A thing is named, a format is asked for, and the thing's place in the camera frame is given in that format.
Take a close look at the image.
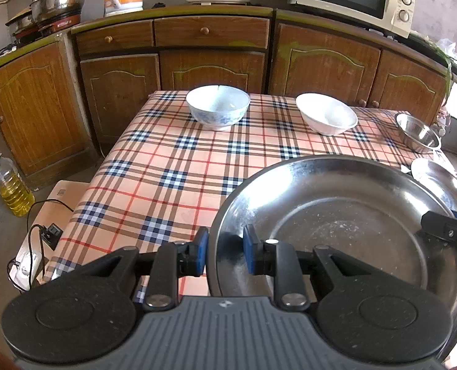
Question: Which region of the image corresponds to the clear plastic bag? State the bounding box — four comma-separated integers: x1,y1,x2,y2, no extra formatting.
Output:
438,39,457,59

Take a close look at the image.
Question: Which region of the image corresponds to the large steel basin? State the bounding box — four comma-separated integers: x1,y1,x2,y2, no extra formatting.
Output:
208,154,457,364

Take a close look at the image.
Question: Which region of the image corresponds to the plain white bowl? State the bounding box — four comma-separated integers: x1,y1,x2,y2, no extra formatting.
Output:
295,93,359,136

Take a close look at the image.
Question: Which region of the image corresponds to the steel bowl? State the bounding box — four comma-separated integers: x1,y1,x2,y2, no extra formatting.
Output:
395,113,443,154

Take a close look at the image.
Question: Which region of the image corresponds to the white floor power strip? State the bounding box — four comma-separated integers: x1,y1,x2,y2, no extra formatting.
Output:
14,252,44,290

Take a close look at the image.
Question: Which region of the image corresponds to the cooking oil bottle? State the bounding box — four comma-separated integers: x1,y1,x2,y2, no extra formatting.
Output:
0,150,35,217

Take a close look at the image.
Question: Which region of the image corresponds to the medium steel plate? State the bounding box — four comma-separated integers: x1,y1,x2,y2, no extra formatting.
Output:
410,158,457,216

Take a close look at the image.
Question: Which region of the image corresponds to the black power adapter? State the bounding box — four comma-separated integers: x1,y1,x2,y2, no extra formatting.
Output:
39,224,63,251

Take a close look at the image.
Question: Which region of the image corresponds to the blue patterned white bowl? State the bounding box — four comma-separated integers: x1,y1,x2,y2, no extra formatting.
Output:
186,85,251,132

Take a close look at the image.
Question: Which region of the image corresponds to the wooden stool with power strip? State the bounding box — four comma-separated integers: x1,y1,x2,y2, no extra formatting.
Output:
18,179,92,290

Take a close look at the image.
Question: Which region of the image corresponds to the green onion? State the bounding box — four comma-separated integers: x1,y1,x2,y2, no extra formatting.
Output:
436,46,455,98

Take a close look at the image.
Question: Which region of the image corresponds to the black cable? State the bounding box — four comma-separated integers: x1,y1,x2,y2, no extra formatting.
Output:
7,198,75,290

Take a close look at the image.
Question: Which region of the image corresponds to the red induction cooker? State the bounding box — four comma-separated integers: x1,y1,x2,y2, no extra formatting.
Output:
13,15,80,42

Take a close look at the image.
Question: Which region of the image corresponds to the wooden cabinet with drawers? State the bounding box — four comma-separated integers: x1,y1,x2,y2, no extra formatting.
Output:
71,6,275,155

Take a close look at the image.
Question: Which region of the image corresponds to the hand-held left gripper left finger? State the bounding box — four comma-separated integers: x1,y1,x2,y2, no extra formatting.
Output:
73,227,210,314

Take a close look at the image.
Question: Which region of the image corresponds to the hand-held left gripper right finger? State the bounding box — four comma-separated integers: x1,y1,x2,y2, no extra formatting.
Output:
243,224,382,314

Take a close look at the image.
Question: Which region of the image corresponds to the wooden double-door cabinet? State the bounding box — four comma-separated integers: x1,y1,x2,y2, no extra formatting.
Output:
269,8,454,129

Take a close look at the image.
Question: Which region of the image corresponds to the pink cloth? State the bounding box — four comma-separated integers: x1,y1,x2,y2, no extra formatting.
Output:
436,106,451,135

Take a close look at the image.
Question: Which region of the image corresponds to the plaid tablecloth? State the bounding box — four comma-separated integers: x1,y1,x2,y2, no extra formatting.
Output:
43,90,457,304

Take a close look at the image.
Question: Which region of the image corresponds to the wooden single-door cabinet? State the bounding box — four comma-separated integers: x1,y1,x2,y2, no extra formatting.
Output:
0,33,102,190

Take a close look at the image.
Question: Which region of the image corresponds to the steel cooking pot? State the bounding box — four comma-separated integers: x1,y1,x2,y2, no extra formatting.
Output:
30,0,90,24

